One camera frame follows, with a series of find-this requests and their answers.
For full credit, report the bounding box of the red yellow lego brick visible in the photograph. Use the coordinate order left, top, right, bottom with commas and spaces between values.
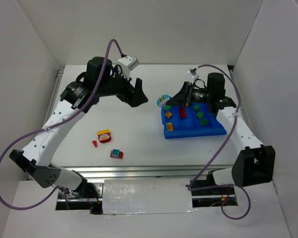
179, 108, 187, 119

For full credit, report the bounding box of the small green lego brick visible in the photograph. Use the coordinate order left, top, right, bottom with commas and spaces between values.
193, 105, 200, 111

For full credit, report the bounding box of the green rounded lego piece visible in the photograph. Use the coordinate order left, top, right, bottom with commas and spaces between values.
163, 105, 171, 111

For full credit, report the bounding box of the teal flower lego piece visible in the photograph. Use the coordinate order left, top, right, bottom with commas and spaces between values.
156, 95, 171, 108

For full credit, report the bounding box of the yellow face lego brick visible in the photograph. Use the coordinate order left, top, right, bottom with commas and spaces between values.
164, 111, 172, 119

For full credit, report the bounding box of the green square lego brick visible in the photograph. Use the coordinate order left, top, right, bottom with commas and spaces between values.
196, 111, 204, 119

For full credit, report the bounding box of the green teal lego stack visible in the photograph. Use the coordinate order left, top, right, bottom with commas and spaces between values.
200, 119, 209, 126

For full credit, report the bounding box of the yellow lego plate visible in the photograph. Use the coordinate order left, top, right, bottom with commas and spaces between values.
166, 122, 174, 131

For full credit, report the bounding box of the red teal lego stack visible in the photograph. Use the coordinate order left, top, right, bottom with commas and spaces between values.
110, 149, 124, 159

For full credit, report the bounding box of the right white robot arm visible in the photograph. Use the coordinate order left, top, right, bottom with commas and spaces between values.
167, 72, 276, 187

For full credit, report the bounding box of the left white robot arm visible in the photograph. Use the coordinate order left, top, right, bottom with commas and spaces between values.
9, 56, 148, 195

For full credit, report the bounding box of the blue plastic sorting bin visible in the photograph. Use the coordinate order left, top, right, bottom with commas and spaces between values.
161, 103, 226, 139

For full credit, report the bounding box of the red yellow flower lego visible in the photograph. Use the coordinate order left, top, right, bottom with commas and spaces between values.
97, 129, 111, 143

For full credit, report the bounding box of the white foam board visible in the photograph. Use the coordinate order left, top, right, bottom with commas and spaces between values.
102, 178, 193, 215

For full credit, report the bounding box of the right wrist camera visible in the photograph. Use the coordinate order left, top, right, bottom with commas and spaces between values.
187, 68, 198, 79

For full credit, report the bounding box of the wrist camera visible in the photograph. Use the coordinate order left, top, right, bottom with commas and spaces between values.
187, 68, 198, 79
118, 56, 139, 79

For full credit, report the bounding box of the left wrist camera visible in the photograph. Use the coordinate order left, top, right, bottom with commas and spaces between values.
118, 56, 139, 79

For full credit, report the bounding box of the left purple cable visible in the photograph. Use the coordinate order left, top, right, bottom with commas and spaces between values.
0, 39, 126, 211

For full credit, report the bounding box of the purple cable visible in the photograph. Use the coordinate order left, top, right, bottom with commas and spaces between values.
187, 64, 251, 220
0, 39, 126, 211

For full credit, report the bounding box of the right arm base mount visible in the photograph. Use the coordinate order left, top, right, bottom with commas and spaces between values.
185, 177, 238, 208

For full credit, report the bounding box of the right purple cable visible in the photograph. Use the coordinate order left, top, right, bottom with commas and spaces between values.
187, 64, 251, 220

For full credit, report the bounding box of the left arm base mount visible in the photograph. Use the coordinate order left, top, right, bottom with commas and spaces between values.
56, 182, 104, 215

